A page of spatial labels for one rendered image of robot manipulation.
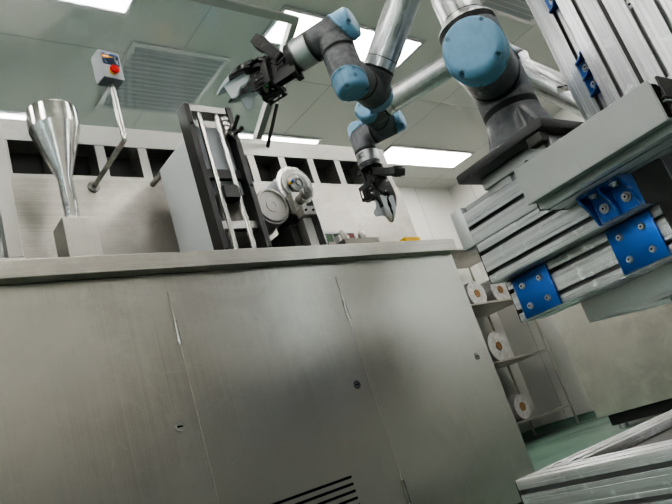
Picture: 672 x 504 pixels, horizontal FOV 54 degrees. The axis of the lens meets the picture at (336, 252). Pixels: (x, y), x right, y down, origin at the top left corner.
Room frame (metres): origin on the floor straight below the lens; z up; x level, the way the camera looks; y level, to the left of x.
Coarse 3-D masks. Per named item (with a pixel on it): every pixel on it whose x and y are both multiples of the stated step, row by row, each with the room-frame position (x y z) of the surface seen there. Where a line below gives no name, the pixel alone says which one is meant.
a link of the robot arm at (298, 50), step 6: (300, 36) 1.23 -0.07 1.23; (294, 42) 1.24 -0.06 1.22; (300, 42) 1.23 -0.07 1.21; (288, 48) 1.25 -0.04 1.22; (294, 48) 1.24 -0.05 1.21; (300, 48) 1.24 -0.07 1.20; (306, 48) 1.24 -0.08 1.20; (294, 54) 1.25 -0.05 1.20; (300, 54) 1.25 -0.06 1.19; (306, 54) 1.24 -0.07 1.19; (294, 60) 1.26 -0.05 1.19; (300, 60) 1.26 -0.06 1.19; (306, 60) 1.26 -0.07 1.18; (312, 60) 1.26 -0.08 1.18; (300, 66) 1.27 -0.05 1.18; (306, 66) 1.27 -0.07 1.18; (312, 66) 1.29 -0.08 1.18
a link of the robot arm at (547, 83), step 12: (516, 48) 1.74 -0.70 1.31; (528, 60) 1.74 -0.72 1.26; (528, 72) 1.73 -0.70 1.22; (540, 72) 1.72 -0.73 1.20; (552, 72) 1.72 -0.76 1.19; (540, 84) 1.73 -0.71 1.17; (552, 84) 1.72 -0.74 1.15; (564, 84) 1.70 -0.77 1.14; (540, 96) 1.77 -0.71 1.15; (552, 96) 1.73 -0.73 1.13; (564, 96) 1.71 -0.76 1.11; (564, 108) 1.75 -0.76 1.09; (576, 108) 1.72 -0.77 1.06
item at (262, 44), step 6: (258, 36) 1.30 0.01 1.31; (252, 42) 1.30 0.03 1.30; (258, 42) 1.30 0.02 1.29; (264, 42) 1.29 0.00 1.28; (270, 42) 1.32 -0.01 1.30; (258, 48) 1.31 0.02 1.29; (264, 48) 1.29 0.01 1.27; (270, 48) 1.28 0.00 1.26; (276, 48) 1.28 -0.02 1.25; (270, 54) 1.28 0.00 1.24; (276, 54) 1.28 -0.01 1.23; (282, 54) 1.28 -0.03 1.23; (276, 60) 1.28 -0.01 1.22
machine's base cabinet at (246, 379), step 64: (448, 256) 2.06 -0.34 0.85; (0, 320) 1.15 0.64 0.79; (64, 320) 1.23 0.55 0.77; (128, 320) 1.31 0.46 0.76; (192, 320) 1.41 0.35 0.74; (256, 320) 1.52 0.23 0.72; (320, 320) 1.65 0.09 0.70; (384, 320) 1.80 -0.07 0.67; (448, 320) 1.97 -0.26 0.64; (0, 384) 1.14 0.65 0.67; (64, 384) 1.21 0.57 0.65; (128, 384) 1.29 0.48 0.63; (192, 384) 1.38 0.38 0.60; (256, 384) 1.49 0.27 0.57; (320, 384) 1.61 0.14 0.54; (384, 384) 1.75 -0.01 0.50; (448, 384) 1.91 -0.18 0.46; (0, 448) 1.13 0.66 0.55; (64, 448) 1.20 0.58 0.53; (128, 448) 1.27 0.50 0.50; (192, 448) 1.36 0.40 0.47; (256, 448) 1.46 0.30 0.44; (320, 448) 1.57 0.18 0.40; (384, 448) 1.70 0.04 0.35; (448, 448) 1.85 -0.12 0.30; (512, 448) 2.02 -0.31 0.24
